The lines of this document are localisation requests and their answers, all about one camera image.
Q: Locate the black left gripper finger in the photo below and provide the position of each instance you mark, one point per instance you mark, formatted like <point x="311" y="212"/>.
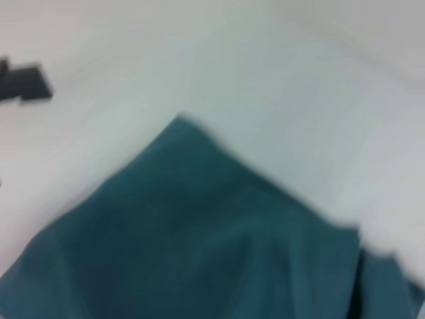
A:
<point x="26" y="83"/>

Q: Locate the teal blue FREE t-shirt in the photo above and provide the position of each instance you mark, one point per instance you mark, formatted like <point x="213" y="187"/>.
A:
<point x="199" y="232"/>

